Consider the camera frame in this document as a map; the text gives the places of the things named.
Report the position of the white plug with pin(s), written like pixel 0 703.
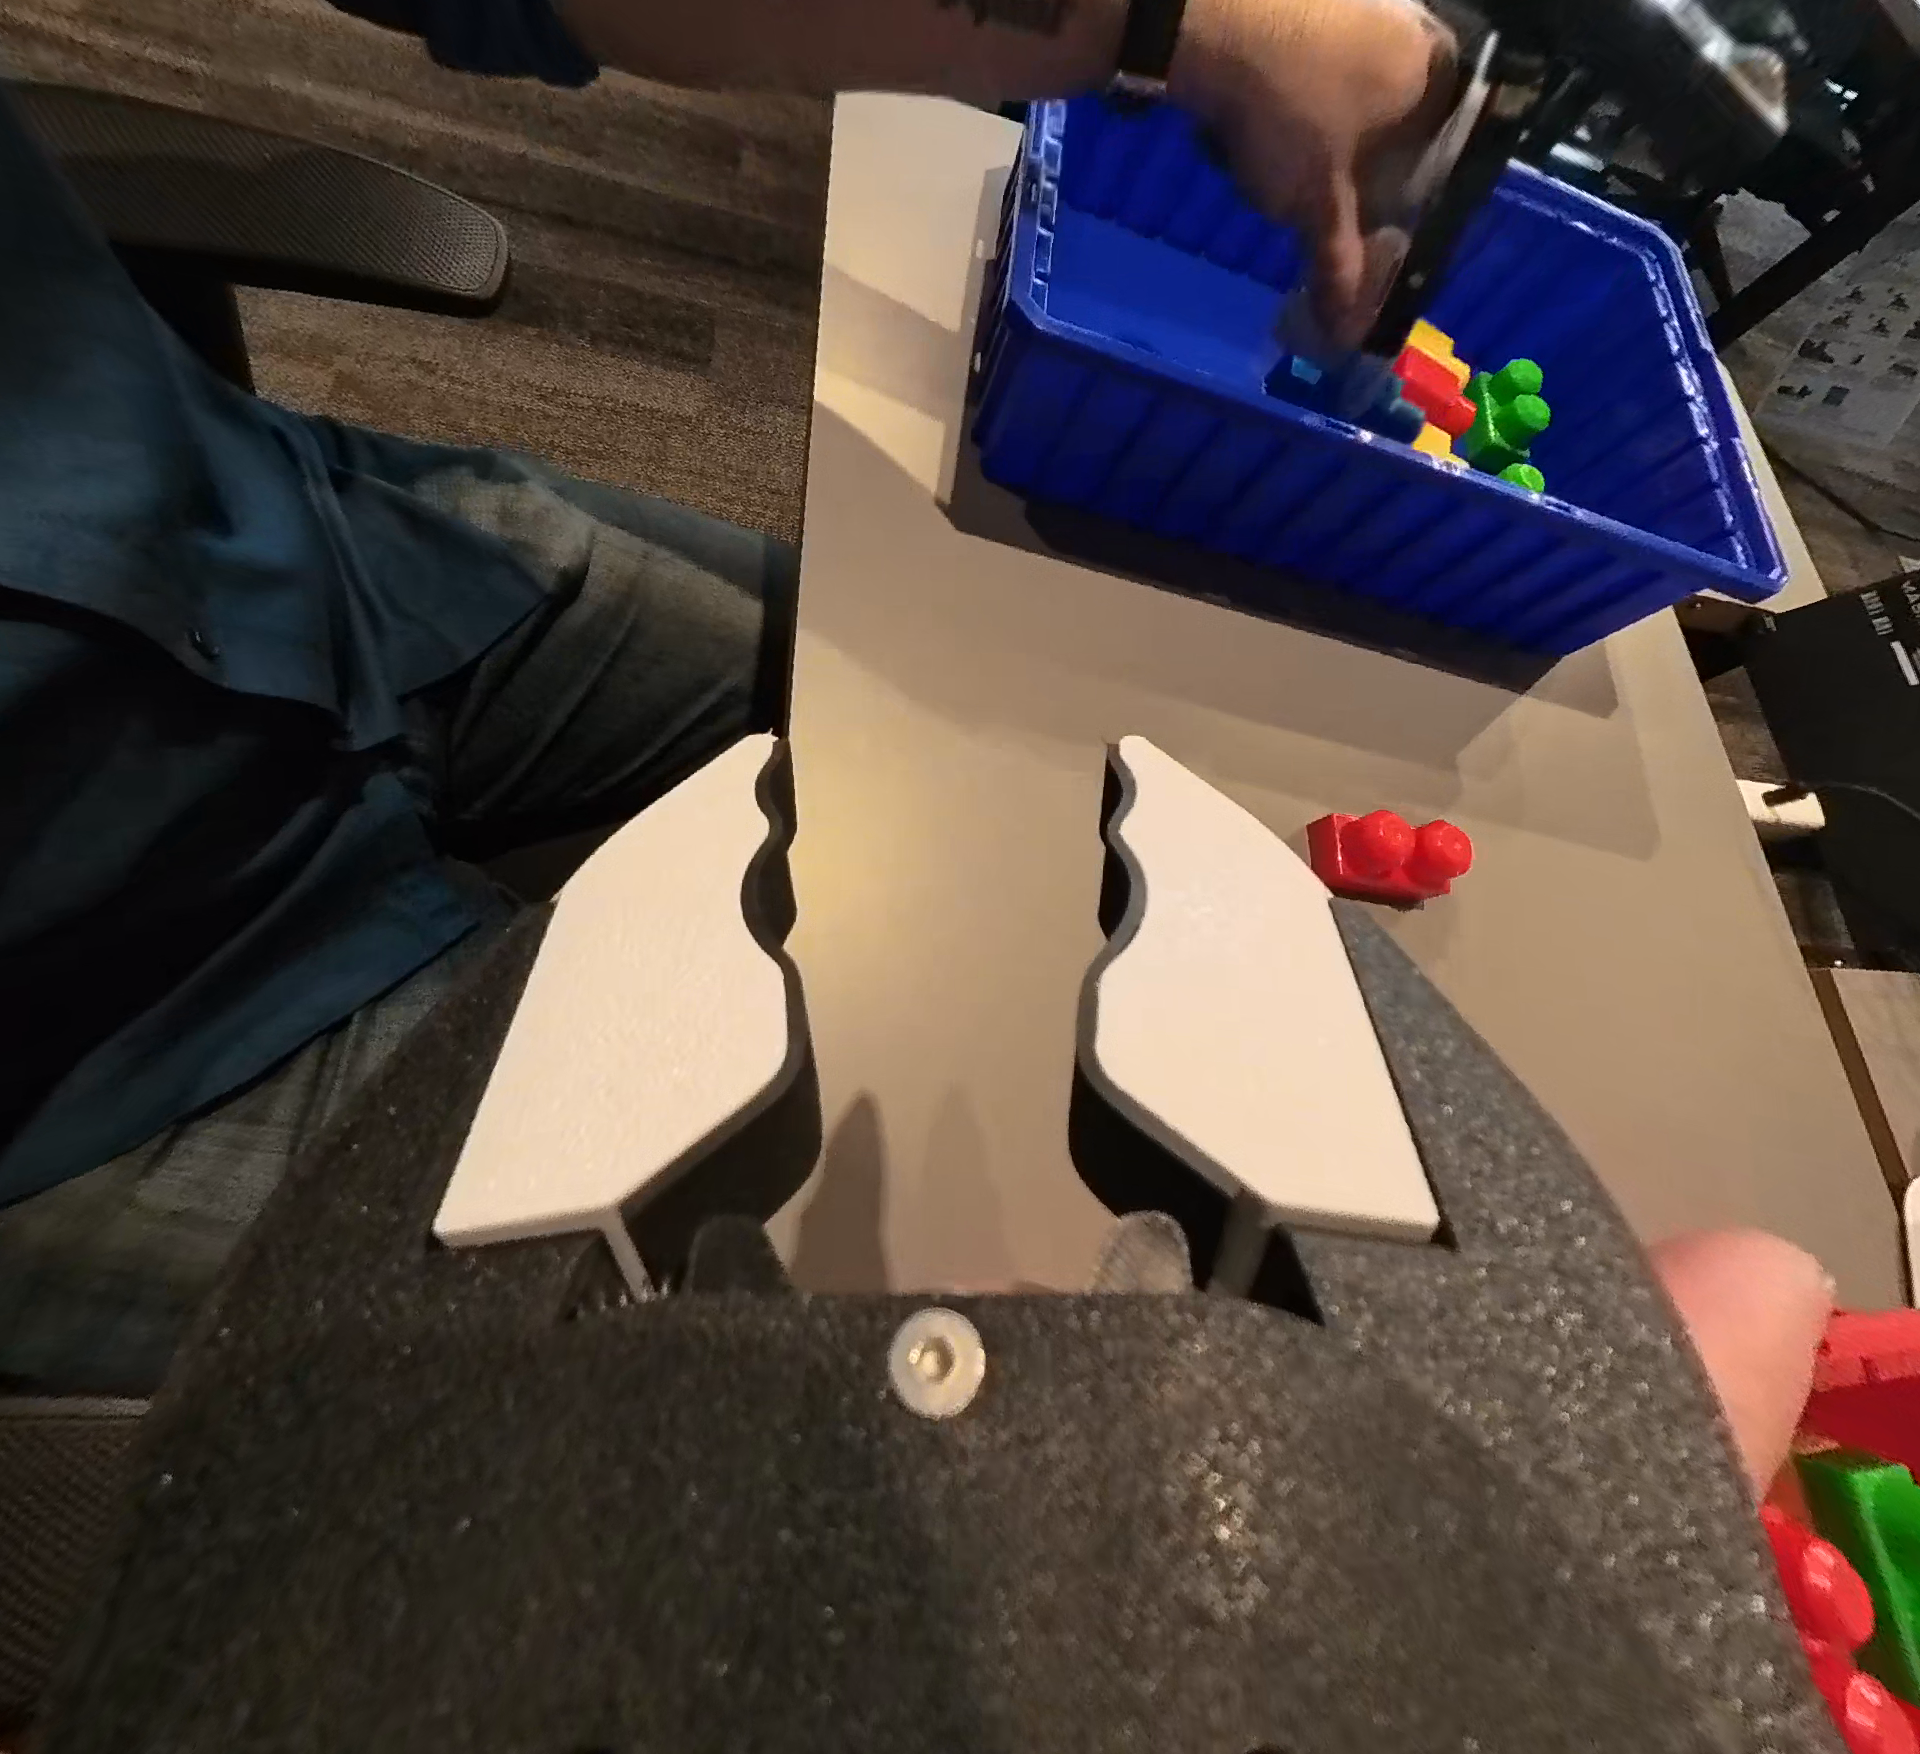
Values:
pixel 1786 811

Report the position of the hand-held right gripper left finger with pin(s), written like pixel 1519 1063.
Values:
pixel 630 1035

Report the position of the black mesh chair armrest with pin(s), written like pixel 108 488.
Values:
pixel 301 209

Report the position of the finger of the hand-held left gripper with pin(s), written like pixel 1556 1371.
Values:
pixel 1321 337

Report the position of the person's right hand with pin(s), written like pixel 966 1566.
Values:
pixel 1755 1333

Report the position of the blue toy brick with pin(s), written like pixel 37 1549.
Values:
pixel 1357 398

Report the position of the yellow toy brick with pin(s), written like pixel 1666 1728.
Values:
pixel 1445 344

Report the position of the black box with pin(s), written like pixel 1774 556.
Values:
pixel 1852 690

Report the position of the blue plastic bin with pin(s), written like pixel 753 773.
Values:
pixel 1201 479

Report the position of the person's left hand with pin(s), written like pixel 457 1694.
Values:
pixel 1321 89

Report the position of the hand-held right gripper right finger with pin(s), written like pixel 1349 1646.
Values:
pixel 1244 1035

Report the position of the person's dark blue shirt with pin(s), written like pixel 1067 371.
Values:
pixel 181 615

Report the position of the printed paper sheet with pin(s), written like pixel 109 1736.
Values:
pixel 1852 351

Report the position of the red green toy brick model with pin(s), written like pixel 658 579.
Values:
pixel 1862 1528

